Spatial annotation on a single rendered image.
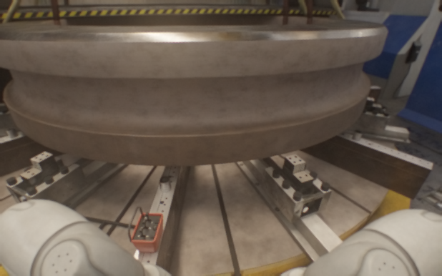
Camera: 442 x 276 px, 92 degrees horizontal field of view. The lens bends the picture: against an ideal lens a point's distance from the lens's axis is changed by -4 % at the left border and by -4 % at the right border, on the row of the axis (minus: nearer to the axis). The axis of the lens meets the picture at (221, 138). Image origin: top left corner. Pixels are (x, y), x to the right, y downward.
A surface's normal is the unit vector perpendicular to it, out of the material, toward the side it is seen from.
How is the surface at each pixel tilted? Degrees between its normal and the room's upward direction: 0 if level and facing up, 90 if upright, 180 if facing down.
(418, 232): 2
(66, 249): 27
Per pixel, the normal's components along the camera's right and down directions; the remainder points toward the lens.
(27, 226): -0.07, -0.78
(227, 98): 0.18, 0.50
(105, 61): -0.11, 0.50
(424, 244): 0.10, -0.68
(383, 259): 0.00, -0.54
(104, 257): 0.88, -0.44
